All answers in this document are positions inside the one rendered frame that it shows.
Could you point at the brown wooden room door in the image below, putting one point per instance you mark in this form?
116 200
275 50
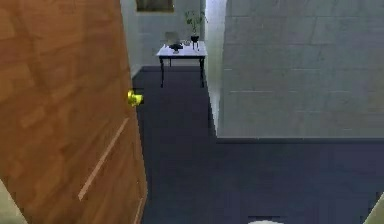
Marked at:
63 106

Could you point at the white table with black legs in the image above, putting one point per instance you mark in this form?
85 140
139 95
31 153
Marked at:
182 53

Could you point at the framed dark wall picture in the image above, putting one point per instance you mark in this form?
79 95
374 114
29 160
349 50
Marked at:
155 5

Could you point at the white round object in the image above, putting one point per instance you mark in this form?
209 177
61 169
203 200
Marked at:
265 222

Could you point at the green house plant black pot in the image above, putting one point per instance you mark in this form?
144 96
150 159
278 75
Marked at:
194 26

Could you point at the black object on table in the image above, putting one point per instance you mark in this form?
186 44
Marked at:
175 47

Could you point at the yellow round door knob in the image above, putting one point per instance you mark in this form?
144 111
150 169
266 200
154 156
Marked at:
134 98

